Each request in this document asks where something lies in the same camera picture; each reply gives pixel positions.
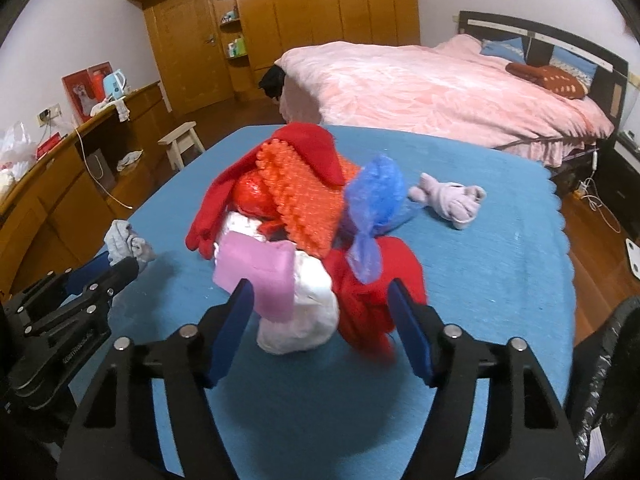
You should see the brown dotted pillow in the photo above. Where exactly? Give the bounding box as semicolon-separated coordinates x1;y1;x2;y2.
505;61;587;100

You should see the light blue kettle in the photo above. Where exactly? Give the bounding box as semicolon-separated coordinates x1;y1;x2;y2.
102;70;132;103

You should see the pink paper sheet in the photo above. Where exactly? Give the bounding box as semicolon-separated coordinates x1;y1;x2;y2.
212;232;296;323

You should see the red cloth glove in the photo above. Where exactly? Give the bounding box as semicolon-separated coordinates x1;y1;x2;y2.
185;122;346;261

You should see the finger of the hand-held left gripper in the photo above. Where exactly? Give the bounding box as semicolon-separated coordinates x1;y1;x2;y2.
0;251;111;321
20;256;141;341

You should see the light purple sock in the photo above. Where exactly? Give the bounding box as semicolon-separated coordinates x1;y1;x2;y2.
407;172;487;231

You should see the white towel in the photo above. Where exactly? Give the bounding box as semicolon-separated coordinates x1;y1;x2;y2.
90;97;132;123

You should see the blue patterned pillow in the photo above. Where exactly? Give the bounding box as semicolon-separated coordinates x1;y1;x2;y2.
550;45;598;86
480;37;526;58

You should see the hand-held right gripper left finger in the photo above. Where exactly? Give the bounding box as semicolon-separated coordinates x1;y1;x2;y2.
57;277;256;480

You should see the white wooden stool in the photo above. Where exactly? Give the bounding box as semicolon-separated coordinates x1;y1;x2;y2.
158;121;206;171

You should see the blue tablecloth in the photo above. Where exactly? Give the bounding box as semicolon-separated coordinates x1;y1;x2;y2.
65;125;576;480

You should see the black cloth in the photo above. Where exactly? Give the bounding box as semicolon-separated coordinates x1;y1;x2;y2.
258;65;288;103

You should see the white plastic bag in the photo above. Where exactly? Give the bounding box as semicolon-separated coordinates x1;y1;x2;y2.
0;121;40;181

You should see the wooden door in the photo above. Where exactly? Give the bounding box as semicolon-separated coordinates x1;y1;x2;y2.
142;0;236;116

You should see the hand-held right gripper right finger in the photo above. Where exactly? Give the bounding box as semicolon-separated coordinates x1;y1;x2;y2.
387;278;586;480

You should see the blue plastic bag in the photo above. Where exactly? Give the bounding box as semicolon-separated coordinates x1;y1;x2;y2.
342;154;416;283

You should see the white power strip with cable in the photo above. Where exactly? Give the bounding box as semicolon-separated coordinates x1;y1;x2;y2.
572;147;623;233

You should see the bed with pink blanket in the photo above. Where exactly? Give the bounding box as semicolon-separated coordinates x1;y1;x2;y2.
275;35;615;168

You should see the grey crumpled cloth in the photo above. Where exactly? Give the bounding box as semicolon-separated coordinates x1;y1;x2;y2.
103;220;157;266

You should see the wooden wardrobe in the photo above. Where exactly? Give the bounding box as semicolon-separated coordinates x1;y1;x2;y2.
121;0;421;103

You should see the white paper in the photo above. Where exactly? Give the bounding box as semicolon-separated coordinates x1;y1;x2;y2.
210;210;341;356

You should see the flat red box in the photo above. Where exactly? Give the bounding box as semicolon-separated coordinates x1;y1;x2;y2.
36;132;68;161

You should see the grey rag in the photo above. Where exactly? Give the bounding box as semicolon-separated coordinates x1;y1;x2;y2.
116;150;146;173

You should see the wooden sideboard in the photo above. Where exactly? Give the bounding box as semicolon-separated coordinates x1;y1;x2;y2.
0;82;176;296

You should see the white bathroom scale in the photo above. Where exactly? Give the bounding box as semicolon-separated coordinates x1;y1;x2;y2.
625;238;640;281

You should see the red box with dog picture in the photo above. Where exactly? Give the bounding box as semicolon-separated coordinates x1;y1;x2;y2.
61;61;113;123

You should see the red shiny plastic bag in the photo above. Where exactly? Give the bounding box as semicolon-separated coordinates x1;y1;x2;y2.
232;172;288;236

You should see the bin with black liner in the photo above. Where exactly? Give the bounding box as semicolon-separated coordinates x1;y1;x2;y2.
565;295;640;480

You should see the orange bubble wrap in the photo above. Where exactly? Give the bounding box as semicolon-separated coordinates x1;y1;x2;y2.
257;142;361;256

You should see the grey paper bag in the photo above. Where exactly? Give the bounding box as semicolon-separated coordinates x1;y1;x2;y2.
84;149;118;192

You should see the red knit cloth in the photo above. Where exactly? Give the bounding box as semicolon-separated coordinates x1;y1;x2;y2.
322;237;426;361

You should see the dark wooden bed headboard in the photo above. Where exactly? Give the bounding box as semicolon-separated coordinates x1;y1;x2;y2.
457;10;630;131

